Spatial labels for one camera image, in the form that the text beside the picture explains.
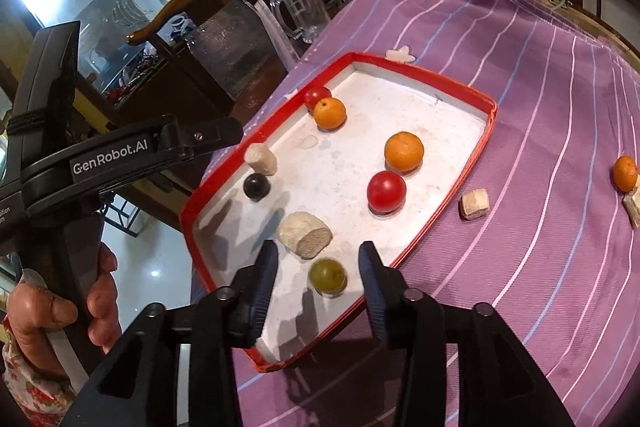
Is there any purple striped tablecloth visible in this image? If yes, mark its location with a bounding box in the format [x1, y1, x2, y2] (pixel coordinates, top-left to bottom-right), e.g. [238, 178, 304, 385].
[190, 0, 640, 427]

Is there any small red cherry tomato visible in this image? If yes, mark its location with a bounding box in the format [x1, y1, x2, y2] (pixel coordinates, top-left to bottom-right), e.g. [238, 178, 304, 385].
[304, 86, 332, 110]

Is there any textured glass pitcher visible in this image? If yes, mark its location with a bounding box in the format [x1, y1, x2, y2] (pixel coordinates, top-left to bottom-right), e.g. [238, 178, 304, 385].
[186, 0, 300, 100]

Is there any small pale sugarcane chunk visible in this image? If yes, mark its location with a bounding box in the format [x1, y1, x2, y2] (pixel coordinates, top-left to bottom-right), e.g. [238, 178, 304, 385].
[460, 188, 491, 222]

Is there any person's left forearm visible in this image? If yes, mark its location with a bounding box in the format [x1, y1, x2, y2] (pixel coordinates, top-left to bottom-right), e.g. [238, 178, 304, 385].
[0, 317, 77, 427]

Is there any fibrous sugarcane chunk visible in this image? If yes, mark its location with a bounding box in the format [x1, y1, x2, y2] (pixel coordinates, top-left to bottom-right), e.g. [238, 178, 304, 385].
[622, 187, 640, 229]

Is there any large orange mandarin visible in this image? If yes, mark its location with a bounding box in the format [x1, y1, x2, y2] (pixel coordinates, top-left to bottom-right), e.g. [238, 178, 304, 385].
[384, 131, 425, 174]

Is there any green grape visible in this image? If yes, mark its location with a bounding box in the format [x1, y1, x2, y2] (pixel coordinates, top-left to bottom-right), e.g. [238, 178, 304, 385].
[307, 258, 348, 298]

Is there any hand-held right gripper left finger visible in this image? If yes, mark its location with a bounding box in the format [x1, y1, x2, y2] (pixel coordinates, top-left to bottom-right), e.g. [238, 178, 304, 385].
[60, 239, 280, 427]

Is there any large red cherry tomato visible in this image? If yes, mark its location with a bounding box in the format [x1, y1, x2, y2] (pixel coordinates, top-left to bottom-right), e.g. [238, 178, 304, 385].
[366, 171, 407, 215]

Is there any person's left hand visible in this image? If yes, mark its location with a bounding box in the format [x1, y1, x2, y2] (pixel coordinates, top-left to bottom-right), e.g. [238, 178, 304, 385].
[6, 242, 122, 380]

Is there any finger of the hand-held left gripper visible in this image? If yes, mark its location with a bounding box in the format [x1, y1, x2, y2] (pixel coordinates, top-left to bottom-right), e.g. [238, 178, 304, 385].
[159, 116, 245, 160]

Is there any small orange with stem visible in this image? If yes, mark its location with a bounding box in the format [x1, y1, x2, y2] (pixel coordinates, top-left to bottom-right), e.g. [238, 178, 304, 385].
[313, 97, 348, 131]

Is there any red tray with white inside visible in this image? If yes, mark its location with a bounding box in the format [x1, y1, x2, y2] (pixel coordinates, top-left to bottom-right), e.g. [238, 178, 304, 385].
[180, 52, 499, 374]

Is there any clear glass beer mug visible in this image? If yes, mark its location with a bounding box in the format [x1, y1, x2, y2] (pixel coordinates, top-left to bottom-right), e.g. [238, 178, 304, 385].
[269, 0, 331, 44]

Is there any dark purple grape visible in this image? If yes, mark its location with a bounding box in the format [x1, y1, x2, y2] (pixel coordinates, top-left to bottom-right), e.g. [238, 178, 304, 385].
[243, 173, 272, 202]

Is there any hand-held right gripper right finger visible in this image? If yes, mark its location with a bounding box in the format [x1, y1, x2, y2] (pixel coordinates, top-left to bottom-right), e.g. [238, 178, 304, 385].
[357, 241, 577, 427]

